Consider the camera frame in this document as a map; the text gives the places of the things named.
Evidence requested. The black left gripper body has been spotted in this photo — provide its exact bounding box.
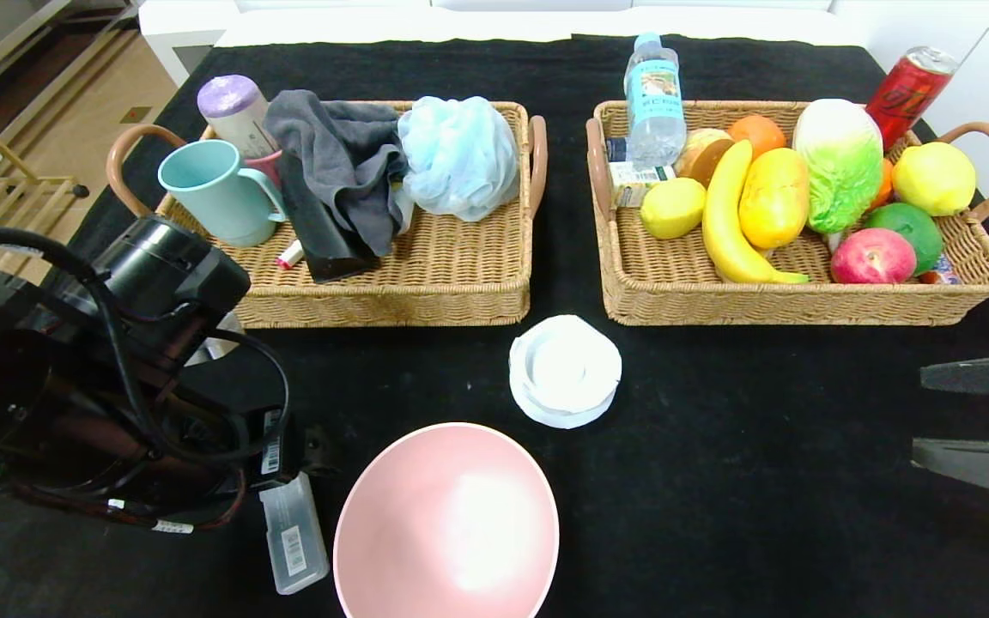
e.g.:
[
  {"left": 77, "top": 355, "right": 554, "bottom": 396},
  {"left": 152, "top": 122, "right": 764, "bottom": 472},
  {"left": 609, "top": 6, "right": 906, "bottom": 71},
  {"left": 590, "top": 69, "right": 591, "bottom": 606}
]
[{"left": 245, "top": 405, "right": 294, "bottom": 487}]

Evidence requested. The clear plastic toothbrush case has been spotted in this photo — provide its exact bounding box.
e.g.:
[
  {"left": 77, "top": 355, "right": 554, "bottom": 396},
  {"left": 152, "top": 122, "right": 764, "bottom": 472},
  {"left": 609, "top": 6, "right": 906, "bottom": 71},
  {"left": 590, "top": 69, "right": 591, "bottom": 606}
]
[{"left": 258, "top": 472, "right": 331, "bottom": 597}]

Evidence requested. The pink bowl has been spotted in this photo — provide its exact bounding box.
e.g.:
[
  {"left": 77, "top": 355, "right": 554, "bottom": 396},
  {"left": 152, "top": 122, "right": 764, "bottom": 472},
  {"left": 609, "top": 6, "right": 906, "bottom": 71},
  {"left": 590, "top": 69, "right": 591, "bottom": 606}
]
[{"left": 333, "top": 422, "right": 561, "bottom": 618}]

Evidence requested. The grey cloth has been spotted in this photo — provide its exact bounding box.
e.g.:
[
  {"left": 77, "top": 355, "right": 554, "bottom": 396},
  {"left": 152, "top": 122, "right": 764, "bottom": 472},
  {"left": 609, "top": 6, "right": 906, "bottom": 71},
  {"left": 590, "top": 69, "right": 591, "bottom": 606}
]
[{"left": 264, "top": 90, "right": 414, "bottom": 258}]

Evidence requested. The water bottle with blue cap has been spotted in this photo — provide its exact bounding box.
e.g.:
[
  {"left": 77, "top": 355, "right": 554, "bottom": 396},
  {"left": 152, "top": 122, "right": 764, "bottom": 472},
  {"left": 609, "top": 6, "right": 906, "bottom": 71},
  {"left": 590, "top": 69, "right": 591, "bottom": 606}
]
[{"left": 623, "top": 33, "right": 688, "bottom": 168}]

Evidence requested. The yellow mango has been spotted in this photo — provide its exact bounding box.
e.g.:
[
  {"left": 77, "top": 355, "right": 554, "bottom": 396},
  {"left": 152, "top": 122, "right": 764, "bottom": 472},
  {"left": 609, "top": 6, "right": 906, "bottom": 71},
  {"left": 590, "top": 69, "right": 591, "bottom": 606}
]
[{"left": 738, "top": 148, "right": 810, "bottom": 251}]

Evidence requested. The large yellow lemon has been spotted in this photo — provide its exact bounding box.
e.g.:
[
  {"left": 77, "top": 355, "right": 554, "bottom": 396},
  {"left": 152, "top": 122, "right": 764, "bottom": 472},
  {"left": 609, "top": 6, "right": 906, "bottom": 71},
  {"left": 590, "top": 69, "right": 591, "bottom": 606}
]
[{"left": 891, "top": 142, "right": 978, "bottom": 217}]

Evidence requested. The black curved case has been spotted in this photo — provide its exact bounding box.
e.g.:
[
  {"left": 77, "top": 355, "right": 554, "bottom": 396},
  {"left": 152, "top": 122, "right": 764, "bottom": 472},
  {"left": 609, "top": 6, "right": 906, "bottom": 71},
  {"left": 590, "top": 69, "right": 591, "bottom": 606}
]
[{"left": 276, "top": 154, "right": 381, "bottom": 284}]

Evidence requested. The teal mug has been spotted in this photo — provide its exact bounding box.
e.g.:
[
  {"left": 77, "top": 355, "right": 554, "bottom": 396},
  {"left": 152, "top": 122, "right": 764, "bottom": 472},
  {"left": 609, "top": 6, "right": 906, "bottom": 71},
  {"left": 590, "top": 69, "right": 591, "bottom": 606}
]
[{"left": 157, "top": 140, "right": 289, "bottom": 250}]

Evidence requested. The pink cup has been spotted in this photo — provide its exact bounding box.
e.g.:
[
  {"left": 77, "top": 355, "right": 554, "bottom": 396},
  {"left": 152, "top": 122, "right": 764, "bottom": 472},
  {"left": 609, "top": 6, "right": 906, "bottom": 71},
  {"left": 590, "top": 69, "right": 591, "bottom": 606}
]
[{"left": 246, "top": 150, "right": 285, "bottom": 188}]

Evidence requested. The light blue bath loofah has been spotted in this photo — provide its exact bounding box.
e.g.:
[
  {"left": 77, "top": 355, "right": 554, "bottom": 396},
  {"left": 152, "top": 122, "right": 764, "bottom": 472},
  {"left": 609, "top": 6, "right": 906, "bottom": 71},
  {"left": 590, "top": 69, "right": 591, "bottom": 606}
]
[{"left": 397, "top": 96, "right": 521, "bottom": 222}]

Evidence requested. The bottle with purple cap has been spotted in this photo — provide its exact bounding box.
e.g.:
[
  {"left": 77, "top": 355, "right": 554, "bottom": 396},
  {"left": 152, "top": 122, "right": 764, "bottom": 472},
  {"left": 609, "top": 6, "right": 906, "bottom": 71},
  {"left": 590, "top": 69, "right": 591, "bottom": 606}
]
[{"left": 197, "top": 75, "right": 278, "bottom": 160}]

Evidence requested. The wooden rack on casters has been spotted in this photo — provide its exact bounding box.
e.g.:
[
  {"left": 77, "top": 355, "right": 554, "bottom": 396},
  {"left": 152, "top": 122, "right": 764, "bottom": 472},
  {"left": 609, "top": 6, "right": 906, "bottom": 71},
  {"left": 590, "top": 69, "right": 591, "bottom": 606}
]
[{"left": 0, "top": 124, "right": 90, "bottom": 288}]

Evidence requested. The dark table cloth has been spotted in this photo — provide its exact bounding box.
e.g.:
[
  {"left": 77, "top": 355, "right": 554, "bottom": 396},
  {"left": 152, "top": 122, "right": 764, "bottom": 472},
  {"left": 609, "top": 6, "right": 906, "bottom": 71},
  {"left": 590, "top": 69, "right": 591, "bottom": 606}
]
[{"left": 0, "top": 34, "right": 989, "bottom": 618}]

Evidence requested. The white and green box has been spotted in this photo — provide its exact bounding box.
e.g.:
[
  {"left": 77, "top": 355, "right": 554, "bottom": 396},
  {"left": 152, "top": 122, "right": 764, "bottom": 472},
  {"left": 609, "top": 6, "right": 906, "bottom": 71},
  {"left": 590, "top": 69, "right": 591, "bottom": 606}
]
[{"left": 610, "top": 161, "right": 676, "bottom": 209}]

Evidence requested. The small yellow lemon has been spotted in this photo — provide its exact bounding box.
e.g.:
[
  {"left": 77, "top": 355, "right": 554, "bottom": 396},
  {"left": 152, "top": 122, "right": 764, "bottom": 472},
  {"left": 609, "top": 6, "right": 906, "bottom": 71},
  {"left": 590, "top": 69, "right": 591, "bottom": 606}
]
[{"left": 640, "top": 178, "right": 708, "bottom": 241}]

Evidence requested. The yellow banana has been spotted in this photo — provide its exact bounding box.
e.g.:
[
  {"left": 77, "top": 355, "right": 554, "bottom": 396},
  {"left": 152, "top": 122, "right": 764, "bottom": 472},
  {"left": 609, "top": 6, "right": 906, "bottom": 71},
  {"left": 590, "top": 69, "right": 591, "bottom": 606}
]
[{"left": 702, "top": 139, "right": 811, "bottom": 286}]

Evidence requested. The low wooden shelf unit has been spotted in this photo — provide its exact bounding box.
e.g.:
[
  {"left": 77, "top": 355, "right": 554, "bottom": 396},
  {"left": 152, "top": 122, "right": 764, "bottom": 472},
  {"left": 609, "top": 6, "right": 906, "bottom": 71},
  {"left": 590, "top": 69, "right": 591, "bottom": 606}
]
[{"left": 0, "top": 0, "right": 143, "bottom": 104}]

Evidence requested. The brown bread bun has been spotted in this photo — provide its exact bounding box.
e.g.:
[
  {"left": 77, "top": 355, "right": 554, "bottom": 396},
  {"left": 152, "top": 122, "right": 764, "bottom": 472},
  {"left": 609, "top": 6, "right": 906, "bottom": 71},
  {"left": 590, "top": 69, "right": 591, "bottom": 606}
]
[{"left": 675, "top": 129, "right": 734, "bottom": 188}]

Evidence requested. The orange fruit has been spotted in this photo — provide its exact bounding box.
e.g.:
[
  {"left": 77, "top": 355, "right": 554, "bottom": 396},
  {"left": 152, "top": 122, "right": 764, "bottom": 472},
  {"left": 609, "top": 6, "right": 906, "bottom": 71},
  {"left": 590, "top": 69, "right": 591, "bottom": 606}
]
[
  {"left": 868, "top": 159, "right": 897, "bottom": 211},
  {"left": 728, "top": 114, "right": 787, "bottom": 160}
]

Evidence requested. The red apple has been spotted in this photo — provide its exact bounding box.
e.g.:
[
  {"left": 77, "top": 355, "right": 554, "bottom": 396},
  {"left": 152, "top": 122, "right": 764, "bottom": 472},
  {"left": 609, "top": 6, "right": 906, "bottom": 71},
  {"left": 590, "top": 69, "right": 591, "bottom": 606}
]
[{"left": 829, "top": 227, "right": 918, "bottom": 286}]

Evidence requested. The napa cabbage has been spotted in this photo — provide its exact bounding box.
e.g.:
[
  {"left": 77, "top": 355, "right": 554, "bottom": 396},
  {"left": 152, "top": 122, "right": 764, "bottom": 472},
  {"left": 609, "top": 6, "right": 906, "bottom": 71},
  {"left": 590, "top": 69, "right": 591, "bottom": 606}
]
[{"left": 792, "top": 99, "right": 884, "bottom": 234}]

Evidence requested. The green round fruit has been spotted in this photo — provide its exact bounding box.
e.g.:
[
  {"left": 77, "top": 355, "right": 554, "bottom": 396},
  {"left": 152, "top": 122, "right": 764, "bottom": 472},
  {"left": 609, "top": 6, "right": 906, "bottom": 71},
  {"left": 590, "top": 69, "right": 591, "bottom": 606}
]
[{"left": 864, "top": 202, "right": 943, "bottom": 276}]

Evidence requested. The colourful snack packet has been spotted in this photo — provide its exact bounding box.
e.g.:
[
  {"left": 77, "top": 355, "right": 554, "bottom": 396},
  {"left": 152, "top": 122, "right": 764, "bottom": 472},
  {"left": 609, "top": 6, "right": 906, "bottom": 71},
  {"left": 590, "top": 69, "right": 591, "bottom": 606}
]
[{"left": 919, "top": 256, "right": 963, "bottom": 286}]

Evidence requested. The red soda can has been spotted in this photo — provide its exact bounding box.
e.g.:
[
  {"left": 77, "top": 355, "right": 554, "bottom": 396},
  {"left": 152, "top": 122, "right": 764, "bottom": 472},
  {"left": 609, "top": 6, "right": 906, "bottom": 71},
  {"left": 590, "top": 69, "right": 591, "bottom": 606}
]
[{"left": 864, "top": 45, "right": 959, "bottom": 151}]

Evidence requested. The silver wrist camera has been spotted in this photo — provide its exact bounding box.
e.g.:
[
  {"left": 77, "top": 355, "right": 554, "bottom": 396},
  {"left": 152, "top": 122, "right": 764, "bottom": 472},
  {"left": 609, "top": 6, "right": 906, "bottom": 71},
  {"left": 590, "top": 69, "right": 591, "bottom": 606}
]
[{"left": 185, "top": 313, "right": 246, "bottom": 366}]

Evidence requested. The black camera cable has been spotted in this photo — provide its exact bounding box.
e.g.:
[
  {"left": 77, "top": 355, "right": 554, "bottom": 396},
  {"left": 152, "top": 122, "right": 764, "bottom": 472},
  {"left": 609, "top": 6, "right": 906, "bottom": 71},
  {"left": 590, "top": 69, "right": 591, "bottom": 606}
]
[{"left": 0, "top": 227, "right": 291, "bottom": 469}]

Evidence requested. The wicker basket with handles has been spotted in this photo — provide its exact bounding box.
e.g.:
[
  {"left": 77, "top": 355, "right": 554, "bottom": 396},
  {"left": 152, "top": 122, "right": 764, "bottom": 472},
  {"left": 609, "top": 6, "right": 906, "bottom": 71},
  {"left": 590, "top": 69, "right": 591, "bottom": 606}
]
[
  {"left": 585, "top": 100, "right": 989, "bottom": 328},
  {"left": 106, "top": 100, "right": 549, "bottom": 331}
]

